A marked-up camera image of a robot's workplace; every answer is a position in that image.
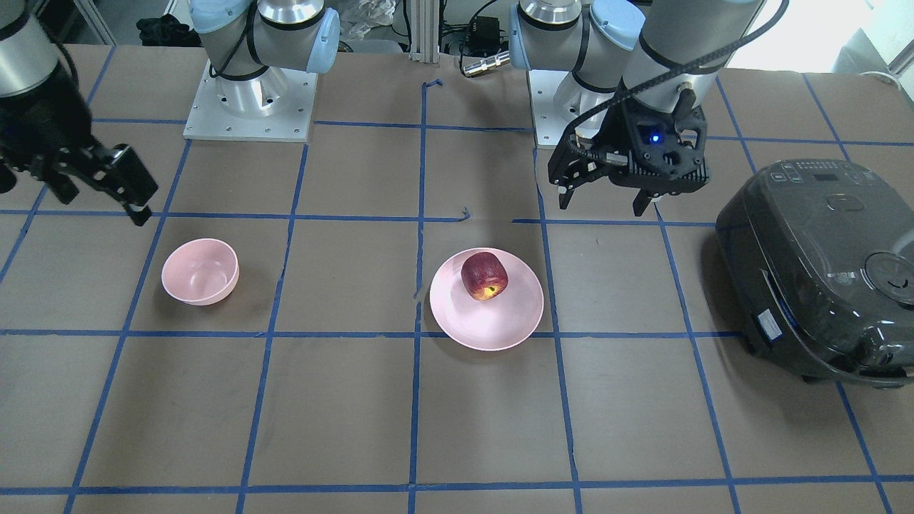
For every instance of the dark grey rice cooker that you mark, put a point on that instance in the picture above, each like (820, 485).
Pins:
(819, 252)

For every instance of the pink plate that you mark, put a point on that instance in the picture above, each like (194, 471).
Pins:
(495, 324)

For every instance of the black power adapter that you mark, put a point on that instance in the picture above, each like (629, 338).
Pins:
(483, 31)

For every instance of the aluminium frame post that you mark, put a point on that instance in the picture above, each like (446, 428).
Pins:
(424, 31)

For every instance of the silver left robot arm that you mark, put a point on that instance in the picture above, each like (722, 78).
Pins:
(617, 92)

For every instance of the red apple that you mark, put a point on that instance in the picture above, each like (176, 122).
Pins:
(484, 276)

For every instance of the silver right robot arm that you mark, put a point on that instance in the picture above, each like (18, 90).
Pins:
(243, 40)

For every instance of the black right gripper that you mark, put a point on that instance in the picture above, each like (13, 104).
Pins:
(44, 127)

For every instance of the pink bowl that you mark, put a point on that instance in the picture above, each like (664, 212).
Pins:
(201, 272)

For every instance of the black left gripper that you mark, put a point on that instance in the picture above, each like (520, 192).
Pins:
(623, 130)

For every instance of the silver metal cylinder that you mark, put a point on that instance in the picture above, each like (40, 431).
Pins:
(485, 65)

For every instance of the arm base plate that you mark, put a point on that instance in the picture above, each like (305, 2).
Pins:
(275, 107)
(556, 99)

